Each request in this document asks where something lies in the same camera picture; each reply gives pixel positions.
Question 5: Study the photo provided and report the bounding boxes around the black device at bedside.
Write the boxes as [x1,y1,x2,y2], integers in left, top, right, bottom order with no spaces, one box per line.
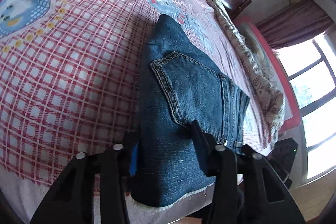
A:
[268,138,298,189]

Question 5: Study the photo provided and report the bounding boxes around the window with dark frame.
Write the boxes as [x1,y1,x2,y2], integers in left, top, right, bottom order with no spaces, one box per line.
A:
[275,33,335,185]

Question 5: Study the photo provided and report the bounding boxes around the floral patterned quilt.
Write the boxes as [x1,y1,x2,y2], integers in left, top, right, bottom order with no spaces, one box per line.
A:
[206,0,285,145]

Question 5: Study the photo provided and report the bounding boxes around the pink plaid bed sheet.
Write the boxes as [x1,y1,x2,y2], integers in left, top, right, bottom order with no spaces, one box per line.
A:
[1,0,271,196]

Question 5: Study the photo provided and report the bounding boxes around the purple window curtain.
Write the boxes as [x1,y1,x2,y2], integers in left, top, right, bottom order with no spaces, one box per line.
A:
[256,0,334,50]

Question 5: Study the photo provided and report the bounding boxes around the blue denim jeans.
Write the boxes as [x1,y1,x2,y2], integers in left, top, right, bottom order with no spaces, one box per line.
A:
[131,15,249,207]

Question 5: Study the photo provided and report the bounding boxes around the white mattress cover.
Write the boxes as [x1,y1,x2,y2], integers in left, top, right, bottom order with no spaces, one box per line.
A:
[0,160,245,224]

